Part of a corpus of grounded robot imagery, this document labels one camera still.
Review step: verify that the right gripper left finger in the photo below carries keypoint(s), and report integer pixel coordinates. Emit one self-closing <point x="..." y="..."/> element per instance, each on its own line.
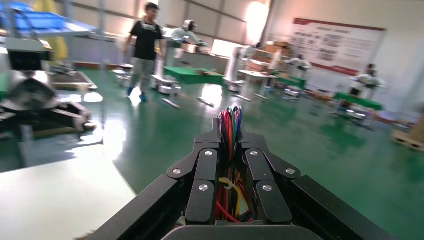
<point x="203" y="172"/>

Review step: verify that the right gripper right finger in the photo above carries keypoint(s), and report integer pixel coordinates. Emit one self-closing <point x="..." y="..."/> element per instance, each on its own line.
<point x="261" y="172"/>

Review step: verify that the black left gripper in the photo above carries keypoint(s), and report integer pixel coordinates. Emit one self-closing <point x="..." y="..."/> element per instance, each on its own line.
<point x="31" y="91"/>

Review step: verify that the dark topped table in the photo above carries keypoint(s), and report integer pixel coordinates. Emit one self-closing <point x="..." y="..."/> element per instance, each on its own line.
<point x="71" y="79"/>

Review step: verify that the yellow machine column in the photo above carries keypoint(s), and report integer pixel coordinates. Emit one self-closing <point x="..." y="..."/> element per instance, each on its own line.
<point x="53" y="39"/>

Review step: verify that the green covered table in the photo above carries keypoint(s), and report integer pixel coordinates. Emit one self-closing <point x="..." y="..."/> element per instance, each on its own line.
<point x="195" y="75"/>
<point x="359" y="101"/>
<point x="291" y="82"/>

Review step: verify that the white workbench table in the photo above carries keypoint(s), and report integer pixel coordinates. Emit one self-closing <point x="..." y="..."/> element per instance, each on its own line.
<point x="256" y="76"/>

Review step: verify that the blue shelf rack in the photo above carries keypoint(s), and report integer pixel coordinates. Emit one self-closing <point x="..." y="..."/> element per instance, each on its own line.
<point x="39" y="21"/>

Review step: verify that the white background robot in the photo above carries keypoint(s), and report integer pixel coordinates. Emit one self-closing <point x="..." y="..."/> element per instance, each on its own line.
<point x="180" y="39"/>
<point x="366" y="82"/>
<point x="298" y="64"/>
<point x="236" y="66"/>

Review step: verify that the person in black t-shirt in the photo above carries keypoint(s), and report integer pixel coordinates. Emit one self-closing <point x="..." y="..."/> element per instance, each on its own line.
<point x="145" y="43"/>

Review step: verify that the stacked cardboard boxes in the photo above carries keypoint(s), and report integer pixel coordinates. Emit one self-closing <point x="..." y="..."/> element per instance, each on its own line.
<point x="271" y="53"/>

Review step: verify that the wooden pallet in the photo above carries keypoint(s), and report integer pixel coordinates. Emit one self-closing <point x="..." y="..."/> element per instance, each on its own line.
<point x="407" y="139"/>

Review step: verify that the wall notice board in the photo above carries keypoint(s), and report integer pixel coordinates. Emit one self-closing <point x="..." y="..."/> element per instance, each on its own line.
<point x="338" y="44"/>

